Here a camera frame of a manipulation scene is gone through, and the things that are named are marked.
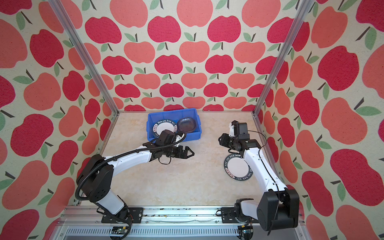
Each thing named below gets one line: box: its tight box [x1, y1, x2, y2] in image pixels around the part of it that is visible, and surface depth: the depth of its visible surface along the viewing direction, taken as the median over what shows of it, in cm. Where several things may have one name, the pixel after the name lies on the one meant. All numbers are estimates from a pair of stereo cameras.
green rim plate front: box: [152, 119, 178, 137], surface depth 110 cm
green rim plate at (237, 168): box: [223, 154, 254, 182], surface depth 91 cm
